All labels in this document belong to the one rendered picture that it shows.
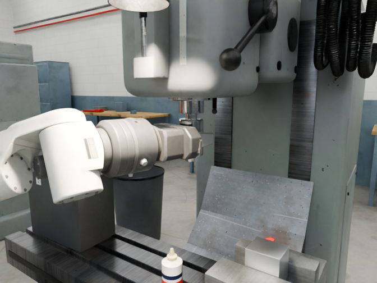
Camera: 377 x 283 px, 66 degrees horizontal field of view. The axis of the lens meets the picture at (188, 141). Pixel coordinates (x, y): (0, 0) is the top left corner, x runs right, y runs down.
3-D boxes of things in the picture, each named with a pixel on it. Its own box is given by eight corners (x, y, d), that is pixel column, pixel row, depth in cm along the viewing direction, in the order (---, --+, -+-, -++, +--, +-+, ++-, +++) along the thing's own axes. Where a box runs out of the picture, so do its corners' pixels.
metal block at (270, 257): (277, 293, 48) (280, 259, 47) (243, 279, 51) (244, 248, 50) (287, 277, 52) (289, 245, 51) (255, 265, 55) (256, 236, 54)
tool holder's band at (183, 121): (174, 123, 56) (173, 118, 56) (193, 122, 59) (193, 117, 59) (188, 126, 52) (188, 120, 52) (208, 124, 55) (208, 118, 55)
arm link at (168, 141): (202, 117, 49) (142, 121, 41) (202, 173, 50) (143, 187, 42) (157, 113, 58) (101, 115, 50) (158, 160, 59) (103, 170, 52)
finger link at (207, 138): (210, 146, 57) (186, 150, 53) (211, 129, 56) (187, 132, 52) (216, 147, 55) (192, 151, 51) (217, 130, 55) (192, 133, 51)
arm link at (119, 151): (126, 109, 44) (45, 112, 36) (145, 178, 42) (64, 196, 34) (97, 135, 52) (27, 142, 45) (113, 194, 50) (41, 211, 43)
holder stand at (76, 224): (81, 254, 74) (75, 177, 71) (31, 232, 85) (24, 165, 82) (115, 234, 84) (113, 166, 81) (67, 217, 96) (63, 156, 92)
